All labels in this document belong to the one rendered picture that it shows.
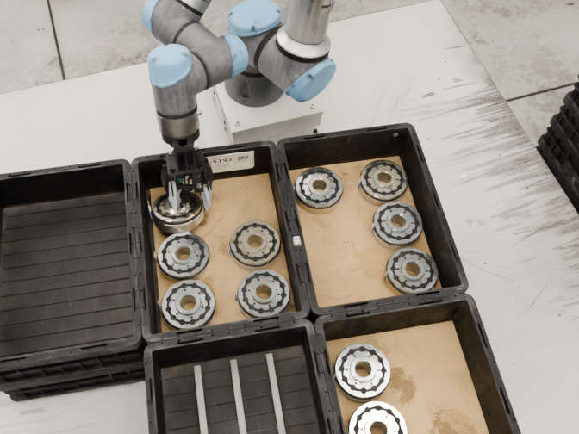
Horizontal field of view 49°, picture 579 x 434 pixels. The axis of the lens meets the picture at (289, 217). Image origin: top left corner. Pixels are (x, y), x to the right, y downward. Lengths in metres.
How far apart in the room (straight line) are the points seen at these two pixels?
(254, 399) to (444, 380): 0.35
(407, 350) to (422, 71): 0.86
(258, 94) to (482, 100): 0.62
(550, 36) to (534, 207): 1.60
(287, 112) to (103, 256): 0.55
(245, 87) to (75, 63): 1.43
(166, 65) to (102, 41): 1.84
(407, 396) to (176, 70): 0.71
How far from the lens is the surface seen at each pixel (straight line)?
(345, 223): 1.34
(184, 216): 1.29
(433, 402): 1.23
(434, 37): 1.92
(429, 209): 1.31
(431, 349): 1.26
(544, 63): 3.01
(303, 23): 1.30
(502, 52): 2.98
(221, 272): 1.29
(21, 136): 1.73
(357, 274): 1.29
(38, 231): 1.41
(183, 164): 1.20
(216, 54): 1.16
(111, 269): 1.32
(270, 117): 1.53
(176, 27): 1.22
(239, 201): 1.36
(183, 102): 1.12
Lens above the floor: 1.99
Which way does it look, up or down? 60 degrees down
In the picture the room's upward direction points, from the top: 3 degrees clockwise
